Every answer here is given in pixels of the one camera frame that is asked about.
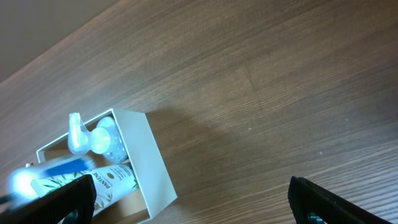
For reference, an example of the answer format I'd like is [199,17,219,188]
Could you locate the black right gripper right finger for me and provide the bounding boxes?
[288,176,389,224]

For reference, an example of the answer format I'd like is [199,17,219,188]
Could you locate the dark blue spray bottle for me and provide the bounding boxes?
[68,113,128,164]

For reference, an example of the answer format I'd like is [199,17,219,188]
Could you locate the white cream tube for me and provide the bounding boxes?
[30,163,138,215]

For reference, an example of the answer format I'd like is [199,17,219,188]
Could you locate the white cardboard box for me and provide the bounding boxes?
[37,109,177,223]

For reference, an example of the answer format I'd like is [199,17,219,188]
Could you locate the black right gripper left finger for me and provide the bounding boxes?
[1,174,96,224]

